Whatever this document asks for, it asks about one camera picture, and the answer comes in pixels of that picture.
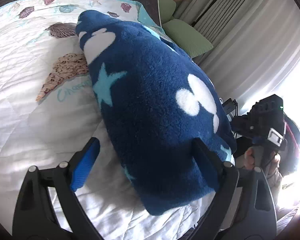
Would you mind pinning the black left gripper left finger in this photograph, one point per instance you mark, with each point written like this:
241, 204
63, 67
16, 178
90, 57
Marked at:
47, 206

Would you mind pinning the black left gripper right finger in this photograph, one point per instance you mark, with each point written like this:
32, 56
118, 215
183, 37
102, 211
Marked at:
243, 206

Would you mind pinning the blue star fleece garment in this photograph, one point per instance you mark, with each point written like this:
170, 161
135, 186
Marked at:
154, 101

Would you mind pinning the person's right hand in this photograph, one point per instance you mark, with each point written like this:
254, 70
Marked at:
249, 161

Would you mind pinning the white striped curtain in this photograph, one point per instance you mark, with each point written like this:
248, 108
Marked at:
256, 44

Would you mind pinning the white seashell print quilt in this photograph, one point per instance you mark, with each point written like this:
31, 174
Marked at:
48, 112

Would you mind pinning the light green back pillow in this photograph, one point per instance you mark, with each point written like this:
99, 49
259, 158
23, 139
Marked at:
166, 9

